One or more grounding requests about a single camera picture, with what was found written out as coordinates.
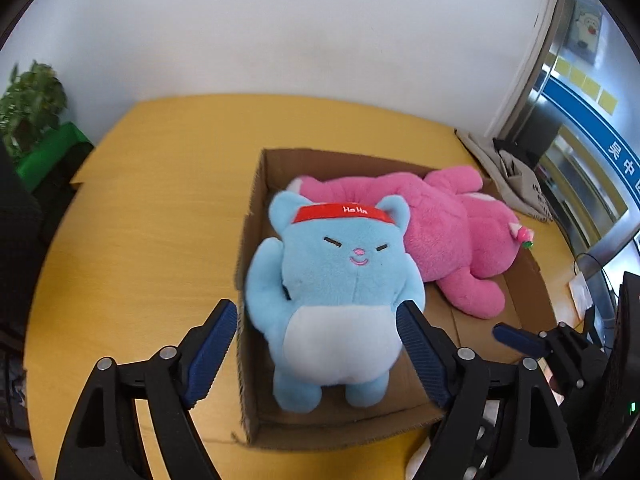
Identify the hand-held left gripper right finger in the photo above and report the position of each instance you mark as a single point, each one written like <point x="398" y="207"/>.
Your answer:
<point x="425" y="355"/>

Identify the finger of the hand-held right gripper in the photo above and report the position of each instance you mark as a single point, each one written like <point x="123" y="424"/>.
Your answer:
<point x="515" y="338"/>
<point x="575" y="355"/>

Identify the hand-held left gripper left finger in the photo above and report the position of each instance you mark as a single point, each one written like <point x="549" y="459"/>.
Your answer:
<point x="212" y="355"/>

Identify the brown cardboard box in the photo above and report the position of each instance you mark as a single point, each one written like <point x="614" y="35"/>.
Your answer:
<point x="300" y="430"/>

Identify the blue plush cat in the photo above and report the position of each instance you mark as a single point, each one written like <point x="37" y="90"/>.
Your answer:
<point x="330" y="280"/>

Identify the pink plush bear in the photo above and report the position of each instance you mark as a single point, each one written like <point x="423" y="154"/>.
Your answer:
<point x="440" y="230"/>

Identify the white card with orange edge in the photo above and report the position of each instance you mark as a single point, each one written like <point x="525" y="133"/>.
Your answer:
<point x="580" y="295"/>

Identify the black monitor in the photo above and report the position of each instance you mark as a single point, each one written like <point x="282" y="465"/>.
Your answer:
<point x="631" y="310"/>

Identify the grey cloth bag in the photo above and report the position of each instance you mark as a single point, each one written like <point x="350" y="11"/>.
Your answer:
<point x="520" y="185"/>

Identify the blue sign band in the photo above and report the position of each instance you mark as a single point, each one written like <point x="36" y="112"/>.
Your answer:
<point x="590" y="120"/>

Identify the dark cloth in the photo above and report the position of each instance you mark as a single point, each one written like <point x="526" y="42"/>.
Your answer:
<point x="15" y="220"/>

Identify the yellow sticky note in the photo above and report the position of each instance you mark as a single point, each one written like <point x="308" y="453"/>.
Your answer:
<point x="562" y="67"/>
<point x="592" y="87"/>
<point x="577" y="77"/>
<point x="608" y="101"/>

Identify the green box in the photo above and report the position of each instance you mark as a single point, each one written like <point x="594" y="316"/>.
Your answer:
<point x="55" y="147"/>

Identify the metal framed glass door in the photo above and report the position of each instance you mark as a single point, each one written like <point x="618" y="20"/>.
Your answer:
<point x="530" y="60"/>

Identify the potted green plant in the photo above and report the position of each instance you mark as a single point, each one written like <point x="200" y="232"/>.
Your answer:
<point x="30" y="100"/>

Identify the cartoon poster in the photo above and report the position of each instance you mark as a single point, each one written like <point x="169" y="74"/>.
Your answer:
<point x="585" y="30"/>

